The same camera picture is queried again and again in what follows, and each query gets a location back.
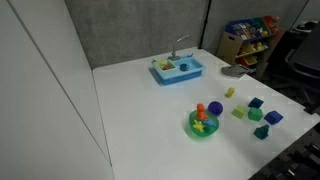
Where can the orange plush toy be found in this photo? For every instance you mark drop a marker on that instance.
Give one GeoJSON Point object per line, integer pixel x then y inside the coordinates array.
{"type": "Point", "coordinates": [201, 111]}

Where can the orange toy item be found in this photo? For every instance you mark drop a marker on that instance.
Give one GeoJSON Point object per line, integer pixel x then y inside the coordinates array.
{"type": "Point", "coordinates": [166, 67]}

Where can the blue toy sink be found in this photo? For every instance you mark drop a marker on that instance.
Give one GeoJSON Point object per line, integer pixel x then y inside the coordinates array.
{"type": "Point", "coordinates": [186, 75]}

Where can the blue toy cup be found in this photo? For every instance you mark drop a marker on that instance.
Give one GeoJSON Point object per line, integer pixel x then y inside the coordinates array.
{"type": "Point", "coordinates": [184, 67]}

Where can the grey toy faucet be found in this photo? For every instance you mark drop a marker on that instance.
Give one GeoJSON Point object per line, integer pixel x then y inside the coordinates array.
{"type": "Point", "coordinates": [176, 48]}

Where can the yellow plush toy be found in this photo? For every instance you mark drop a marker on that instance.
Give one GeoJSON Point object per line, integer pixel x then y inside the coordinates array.
{"type": "Point", "coordinates": [198, 125]}

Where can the green plastic bowl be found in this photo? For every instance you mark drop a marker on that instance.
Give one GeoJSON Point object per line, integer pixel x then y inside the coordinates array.
{"type": "Point", "coordinates": [213, 129]}

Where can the yellow rubber duck toy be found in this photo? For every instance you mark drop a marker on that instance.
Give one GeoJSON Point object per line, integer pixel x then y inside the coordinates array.
{"type": "Point", "coordinates": [229, 92]}

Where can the wooden toy shelf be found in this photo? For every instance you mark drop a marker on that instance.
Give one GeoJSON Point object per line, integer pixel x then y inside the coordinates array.
{"type": "Point", "coordinates": [228, 45]}

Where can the yellow-green dish rack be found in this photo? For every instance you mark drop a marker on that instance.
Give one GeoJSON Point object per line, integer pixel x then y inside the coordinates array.
{"type": "Point", "coordinates": [160, 62]}

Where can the purple spiky ball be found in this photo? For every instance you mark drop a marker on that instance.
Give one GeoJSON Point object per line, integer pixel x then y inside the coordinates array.
{"type": "Point", "coordinates": [215, 108]}

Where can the blue plush octopus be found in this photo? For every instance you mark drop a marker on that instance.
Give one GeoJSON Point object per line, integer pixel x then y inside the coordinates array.
{"type": "Point", "coordinates": [210, 123]}

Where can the grey metal plate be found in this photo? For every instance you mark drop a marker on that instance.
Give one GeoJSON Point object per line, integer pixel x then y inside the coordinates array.
{"type": "Point", "coordinates": [235, 70]}

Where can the light green soft cube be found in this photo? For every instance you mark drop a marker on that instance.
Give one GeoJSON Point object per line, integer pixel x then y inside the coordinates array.
{"type": "Point", "coordinates": [239, 111]}

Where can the dark blue soft cube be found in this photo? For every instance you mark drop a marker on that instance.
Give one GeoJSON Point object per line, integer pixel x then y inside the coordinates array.
{"type": "Point", "coordinates": [255, 102]}

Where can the yellow storage bin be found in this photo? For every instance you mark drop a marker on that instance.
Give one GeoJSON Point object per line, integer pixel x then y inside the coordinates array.
{"type": "Point", "coordinates": [253, 48]}

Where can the blue storage bin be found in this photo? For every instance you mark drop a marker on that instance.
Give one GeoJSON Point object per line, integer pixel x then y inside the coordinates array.
{"type": "Point", "coordinates": [245, 30]}

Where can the teal soft block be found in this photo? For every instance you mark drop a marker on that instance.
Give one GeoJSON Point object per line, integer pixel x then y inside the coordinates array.
{"type": "Point", "coordinates": [262, 132]}

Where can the purple block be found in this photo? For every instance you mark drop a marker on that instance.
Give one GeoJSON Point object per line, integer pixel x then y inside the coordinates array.
{"type": "Point", "coordinates": [273, 117]}

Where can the red storage bin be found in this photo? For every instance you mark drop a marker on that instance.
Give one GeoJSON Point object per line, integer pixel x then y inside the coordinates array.
{"type": "Point", "coordinates": [270, 22]}

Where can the black office chair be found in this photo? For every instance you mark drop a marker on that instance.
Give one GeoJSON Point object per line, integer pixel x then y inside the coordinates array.
{"type": "Point", "coordinates": [305, 55]}

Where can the black machine frame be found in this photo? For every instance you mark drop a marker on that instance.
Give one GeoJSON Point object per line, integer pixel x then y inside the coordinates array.
{"type": "Point", "coordinates": [296, 163]}

